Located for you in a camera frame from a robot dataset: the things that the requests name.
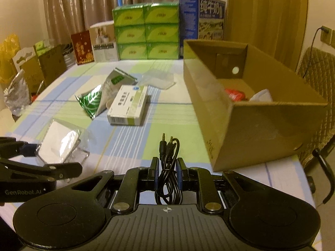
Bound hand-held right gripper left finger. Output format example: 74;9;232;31
69;157;160;214

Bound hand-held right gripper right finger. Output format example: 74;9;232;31
177;157;253;213

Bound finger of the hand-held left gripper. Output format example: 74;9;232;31
0;136;37;160
0;160;83;182

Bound white pad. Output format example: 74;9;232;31
35;119;90;166

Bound black audio cable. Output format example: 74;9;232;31
155;133;184;205

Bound brown cardboard box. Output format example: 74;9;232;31
183;39;329;173

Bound white medicine box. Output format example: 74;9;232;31
107;84;149;126

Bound red packet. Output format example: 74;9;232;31
225;88;248;102

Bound silver foil pouch green label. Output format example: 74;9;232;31
98;67;138;110

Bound white power adapter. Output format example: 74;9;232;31
249;89;273;103

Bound clear plastic box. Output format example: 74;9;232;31
141;69;176;90

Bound clear plastic bag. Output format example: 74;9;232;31
3;73;30;117

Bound small brown carton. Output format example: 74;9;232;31
22;58;45;94

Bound tall brown carton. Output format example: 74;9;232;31
38;44;67;85

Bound white cut-out cardboard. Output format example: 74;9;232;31
12;47;37;72

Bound yellow plastic bag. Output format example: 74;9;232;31
0;34;21;83

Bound green tissue packs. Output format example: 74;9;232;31
35;39;53;52

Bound red gift box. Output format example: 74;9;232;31
71;31;94;65

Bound white product box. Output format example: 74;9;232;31
89;22;120;63

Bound stack of green tissue boxes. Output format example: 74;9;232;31
112;2;181;61

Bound beige curtains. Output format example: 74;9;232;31
42;0;210;45

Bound quilted chair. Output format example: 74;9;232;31
296;46;335;205

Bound blue milk carton box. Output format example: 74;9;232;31
179;0;226;60

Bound black charger cable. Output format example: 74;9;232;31
307;26;331;72

